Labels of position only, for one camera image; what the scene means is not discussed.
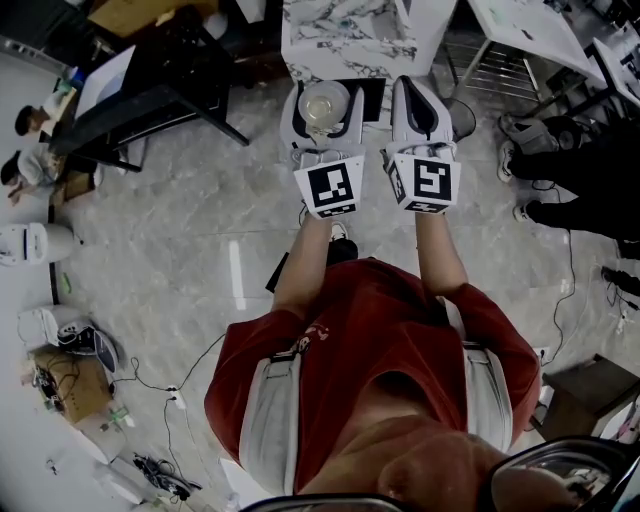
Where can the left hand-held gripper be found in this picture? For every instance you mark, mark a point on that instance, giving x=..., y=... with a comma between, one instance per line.
x=330, y=187

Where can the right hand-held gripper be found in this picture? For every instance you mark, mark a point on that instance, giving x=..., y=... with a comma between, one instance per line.
x=430, y=182

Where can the clear plastic bottle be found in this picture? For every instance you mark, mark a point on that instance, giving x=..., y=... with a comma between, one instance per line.
x=324, y=106

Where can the person's right forearm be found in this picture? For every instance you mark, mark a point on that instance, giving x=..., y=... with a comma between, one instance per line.
x=440, y=255

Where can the person's left forearm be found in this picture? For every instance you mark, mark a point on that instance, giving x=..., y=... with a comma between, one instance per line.
x=302, y=265

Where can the marble sink counter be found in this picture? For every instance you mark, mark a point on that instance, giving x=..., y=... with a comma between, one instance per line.
x=345, y=35

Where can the black mat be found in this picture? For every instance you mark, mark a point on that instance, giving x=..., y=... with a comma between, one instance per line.
x=372, y=100

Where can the metal rack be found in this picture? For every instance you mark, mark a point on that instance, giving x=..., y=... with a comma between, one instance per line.
x=492, y=70

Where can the person's white shoe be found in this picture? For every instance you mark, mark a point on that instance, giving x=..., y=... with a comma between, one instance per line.
x=339, y=231

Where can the grey bag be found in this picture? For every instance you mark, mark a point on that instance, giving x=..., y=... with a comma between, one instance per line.
x=532, y=131

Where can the black table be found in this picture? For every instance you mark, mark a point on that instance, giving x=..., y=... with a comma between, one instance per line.
x=170, y=95

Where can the white table with markers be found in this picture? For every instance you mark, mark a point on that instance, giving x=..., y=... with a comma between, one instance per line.
x=622, y=65

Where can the person's red shirt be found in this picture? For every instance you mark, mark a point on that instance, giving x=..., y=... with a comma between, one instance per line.
x=370, y=340

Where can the white board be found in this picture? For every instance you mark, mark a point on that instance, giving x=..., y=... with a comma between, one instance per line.
x=102, y=80

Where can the white power strip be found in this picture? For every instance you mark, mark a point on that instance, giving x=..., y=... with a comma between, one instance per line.
x=176, y=397

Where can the wooden stool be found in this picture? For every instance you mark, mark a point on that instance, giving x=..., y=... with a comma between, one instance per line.
x=585, y=395

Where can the person's face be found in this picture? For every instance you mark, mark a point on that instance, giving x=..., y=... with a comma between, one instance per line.
x=440, y=475

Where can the cardboard box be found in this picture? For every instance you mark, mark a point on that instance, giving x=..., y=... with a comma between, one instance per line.
x=75, y=387

